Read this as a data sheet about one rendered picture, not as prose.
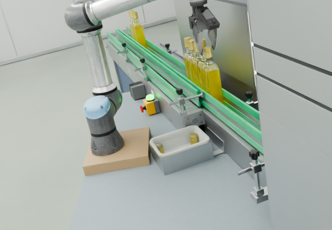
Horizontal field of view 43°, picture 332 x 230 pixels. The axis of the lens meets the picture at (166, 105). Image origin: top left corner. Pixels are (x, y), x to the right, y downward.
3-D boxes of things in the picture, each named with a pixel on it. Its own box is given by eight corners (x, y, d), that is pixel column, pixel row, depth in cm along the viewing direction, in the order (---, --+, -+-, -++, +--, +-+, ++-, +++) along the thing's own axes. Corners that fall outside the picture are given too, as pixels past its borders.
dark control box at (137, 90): (146, 97, 250) (144, 84, 246) (134, 100, 248) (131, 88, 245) (143, 93, 257) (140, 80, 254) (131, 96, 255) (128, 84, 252)
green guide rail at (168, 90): (186, 111, 188) (183, 95, 185) (184, 111, 188) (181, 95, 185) (109, 40, 344) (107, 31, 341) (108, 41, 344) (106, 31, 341)
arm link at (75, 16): (50, 13, 162) (167, -31, 149) (61, 8, 172) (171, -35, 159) (63, 41, 166) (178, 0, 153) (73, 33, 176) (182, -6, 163)
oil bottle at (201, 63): (219, 103, 190) (212, 59, 181) (208, 107, 189) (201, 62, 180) (214, 99, 195) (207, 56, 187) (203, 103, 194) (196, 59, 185)
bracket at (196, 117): (206, 124, 188) (203, 110, 185) (186, 130, 186) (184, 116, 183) (202, 121, 191) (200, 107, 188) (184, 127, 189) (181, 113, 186)
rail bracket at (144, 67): (149, 81, 237) (145, 58, 232) (137, 84, 235) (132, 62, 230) (147, 79, 241) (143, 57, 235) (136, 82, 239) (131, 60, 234)
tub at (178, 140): (214, 157, 173) (211, 138, 169) (164, 174, 167) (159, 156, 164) (198, 140, 188) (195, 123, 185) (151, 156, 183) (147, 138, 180)
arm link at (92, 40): (94, 122, 193) (62, 4, 172) (103, 108, 206) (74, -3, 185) (118, 120, 190) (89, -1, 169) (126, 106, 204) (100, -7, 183)
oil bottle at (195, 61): (214, 99, 195) (207, 56, 187) (203, 103, 194) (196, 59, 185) (209, 95, 200) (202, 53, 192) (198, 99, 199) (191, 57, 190)
